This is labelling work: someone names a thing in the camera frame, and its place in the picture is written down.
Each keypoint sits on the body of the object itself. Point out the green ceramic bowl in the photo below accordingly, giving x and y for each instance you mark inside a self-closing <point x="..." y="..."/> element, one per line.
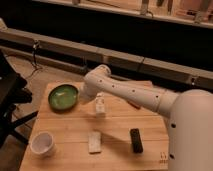
<point x="63" y="97"/>

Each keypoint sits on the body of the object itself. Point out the white ceramic cup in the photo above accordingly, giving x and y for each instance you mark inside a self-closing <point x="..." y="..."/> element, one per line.
<point x="42" y="145"/>

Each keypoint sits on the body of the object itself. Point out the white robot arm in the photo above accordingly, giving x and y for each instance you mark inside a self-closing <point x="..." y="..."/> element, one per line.
<point x="190" y="115"/>

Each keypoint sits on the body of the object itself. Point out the black chair frame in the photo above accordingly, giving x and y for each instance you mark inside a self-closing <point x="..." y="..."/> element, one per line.
<point x="12" y="92"/>

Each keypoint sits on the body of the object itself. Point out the beige rectangular sponge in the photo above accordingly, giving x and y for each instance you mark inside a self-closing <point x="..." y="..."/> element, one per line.
<point x="94" y="142"/>

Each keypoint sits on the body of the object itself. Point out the small clear plastic bottle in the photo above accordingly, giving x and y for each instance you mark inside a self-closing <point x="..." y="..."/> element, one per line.
<point x="100" y="105"/>

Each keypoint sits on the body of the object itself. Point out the black rectangular remote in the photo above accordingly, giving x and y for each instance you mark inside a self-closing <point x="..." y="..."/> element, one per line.
<point x="136" y="140"/>

